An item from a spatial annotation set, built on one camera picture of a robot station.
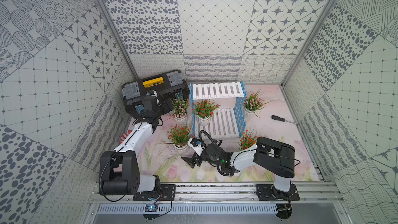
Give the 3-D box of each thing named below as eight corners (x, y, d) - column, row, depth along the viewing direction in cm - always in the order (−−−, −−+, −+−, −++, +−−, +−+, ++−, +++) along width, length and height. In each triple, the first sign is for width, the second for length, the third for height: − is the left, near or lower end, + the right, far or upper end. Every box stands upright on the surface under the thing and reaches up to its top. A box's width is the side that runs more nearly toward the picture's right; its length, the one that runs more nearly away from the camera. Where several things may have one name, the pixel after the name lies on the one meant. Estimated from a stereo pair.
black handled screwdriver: (271, 118, 106) (272, 116, 104) (271, 117, 106) (272, 114, 104) (296, 126, 102) (298, 124, 100) (296, 124, 103) (298, 122, 100)
